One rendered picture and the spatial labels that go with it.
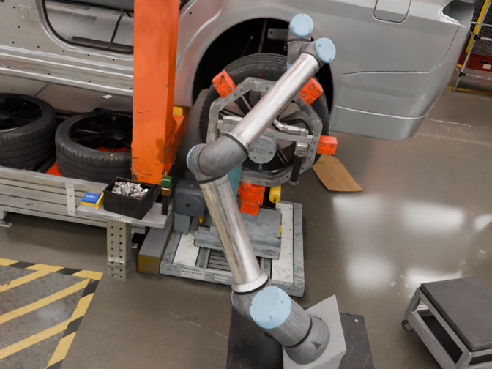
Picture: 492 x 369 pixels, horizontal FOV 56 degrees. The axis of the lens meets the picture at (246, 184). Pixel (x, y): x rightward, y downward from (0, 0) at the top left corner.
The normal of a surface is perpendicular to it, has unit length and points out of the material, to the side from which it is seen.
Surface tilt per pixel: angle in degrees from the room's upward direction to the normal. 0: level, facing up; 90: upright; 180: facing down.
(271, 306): 45
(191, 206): 90
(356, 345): 0
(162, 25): 90
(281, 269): 0
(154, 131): 90
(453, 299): 0
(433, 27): 90
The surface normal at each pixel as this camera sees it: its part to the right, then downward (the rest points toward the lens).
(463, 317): 0.15, -0.84
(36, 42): -0.10, 0.54
